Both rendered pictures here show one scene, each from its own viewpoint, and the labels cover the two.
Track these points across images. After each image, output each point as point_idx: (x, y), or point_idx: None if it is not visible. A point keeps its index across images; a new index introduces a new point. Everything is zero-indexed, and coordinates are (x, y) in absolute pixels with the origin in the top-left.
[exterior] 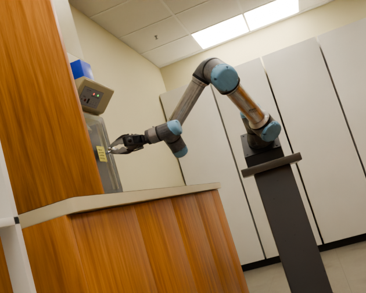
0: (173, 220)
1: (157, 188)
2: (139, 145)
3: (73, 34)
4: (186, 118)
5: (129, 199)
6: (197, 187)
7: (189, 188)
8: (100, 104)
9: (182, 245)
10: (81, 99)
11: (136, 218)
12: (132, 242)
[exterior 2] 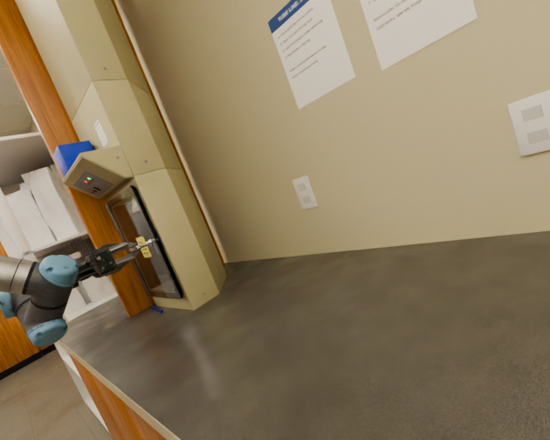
0: (119, 398)
1: (76, 354)
2: (93, 275)
3: (67, 44)
4: None
5: (63, 347)
6: (151, 420)
7: (123, 396)
8: (106, 178)
9: (137, 432)
10: (93, 193)
11: None
12: (85, 371)
